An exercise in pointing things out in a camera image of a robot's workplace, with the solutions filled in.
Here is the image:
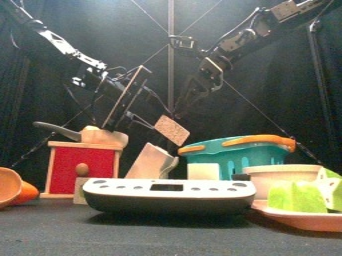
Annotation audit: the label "white foam cube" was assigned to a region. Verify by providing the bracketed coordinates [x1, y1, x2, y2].
[186, 162, 222, 181]

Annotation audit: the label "white toy kitchen scale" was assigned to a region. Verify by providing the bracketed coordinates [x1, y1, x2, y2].
[82, 177, 258, 215]

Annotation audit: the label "red wooden drawer box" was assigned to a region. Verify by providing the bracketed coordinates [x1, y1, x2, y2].
[39, 140, 125, 200]

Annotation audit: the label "beige wooden peg block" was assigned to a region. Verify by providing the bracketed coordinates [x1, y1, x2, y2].
[73, 162, 91, 206]

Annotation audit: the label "white speckled bowl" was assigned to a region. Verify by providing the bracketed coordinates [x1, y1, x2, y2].
[242, 163, 325, 201]

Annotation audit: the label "orange toy food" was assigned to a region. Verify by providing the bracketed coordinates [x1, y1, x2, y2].
[10, 180, 42, 206]

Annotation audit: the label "orange cup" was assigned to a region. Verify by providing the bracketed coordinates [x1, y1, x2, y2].
[0, 166, 25, 210]

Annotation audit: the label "pink plate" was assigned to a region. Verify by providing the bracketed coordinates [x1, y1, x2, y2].
[250, 199, 342, 234]

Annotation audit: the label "white green toy fruit slice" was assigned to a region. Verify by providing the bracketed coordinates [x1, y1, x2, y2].
[314, 166, 342, 212]

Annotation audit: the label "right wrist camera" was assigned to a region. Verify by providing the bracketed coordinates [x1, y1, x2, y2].
[168, 33, 201, 52]

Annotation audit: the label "teal basket orange handles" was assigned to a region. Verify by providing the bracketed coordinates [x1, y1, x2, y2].
[177, 133, 298, 181]

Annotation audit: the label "black side frame post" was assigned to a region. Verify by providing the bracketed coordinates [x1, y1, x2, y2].
[306, 19, 337, 158]

